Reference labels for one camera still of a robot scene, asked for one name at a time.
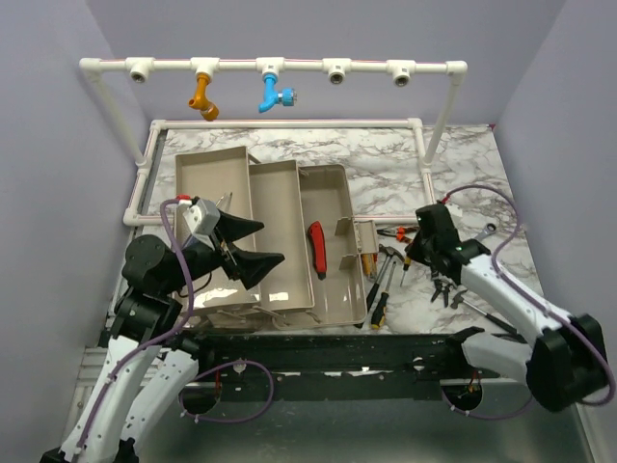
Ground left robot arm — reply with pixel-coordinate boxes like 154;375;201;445
41;206;284;462

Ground small black hammer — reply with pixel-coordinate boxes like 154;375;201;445
449;289;518;335

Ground orange plastic faucet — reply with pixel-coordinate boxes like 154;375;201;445
188;72;219;122

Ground yellow black screwdriver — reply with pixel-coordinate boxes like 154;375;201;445
370;262;396;330

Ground silver combination wrench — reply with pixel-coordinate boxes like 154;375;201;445
474;223;497;241

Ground white PVC pipe frame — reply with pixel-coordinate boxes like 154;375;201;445
79;57;469;228

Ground blue plastic faucet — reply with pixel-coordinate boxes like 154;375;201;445
258;72;297;114

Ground black needle nose pliers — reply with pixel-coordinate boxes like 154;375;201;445
430;276;458;308

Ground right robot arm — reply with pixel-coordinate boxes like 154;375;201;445
407;203;616;412

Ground orange handled pliers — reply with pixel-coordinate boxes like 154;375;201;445
377;226;418;244

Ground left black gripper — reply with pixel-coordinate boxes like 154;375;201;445
162;210;285;294

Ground blue handled screwdriver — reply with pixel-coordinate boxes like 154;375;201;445
216;192;232;212

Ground black metal base rail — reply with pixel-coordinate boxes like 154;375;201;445
166;334;472;402

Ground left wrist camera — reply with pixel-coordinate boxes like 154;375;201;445
179;197;221;239

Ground yellow short screwdriver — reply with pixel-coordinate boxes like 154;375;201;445
400;257;412;286

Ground claw hammer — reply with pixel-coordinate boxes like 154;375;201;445
366;244;404;310

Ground red utility knife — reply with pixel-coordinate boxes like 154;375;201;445
307;221;327;280

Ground brown translucent tool box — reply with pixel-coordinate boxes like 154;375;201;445
175;147;377;331

